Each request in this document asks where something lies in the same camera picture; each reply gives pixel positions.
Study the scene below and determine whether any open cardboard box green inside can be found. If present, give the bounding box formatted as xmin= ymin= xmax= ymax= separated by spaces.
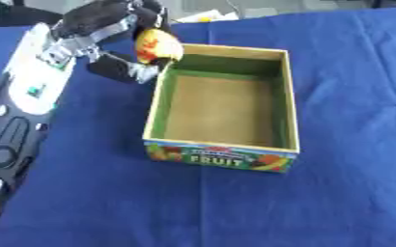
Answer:
xmin=140 ymin=42 xmax=301 ymax=174

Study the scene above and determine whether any yellow and red toy fruit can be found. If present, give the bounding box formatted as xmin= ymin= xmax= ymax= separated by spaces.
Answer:
xmin=133 ymin=28 xmax=184 ymax=66

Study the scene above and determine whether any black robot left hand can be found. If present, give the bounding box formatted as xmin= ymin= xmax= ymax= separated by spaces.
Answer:
xmin=41 ymin=0 xmax=175 ymax=85

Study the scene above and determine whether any white and yellow paper item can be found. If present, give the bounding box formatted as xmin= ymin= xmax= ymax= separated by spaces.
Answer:
xmin=174 ymin=9 xmax=240 ymax=23

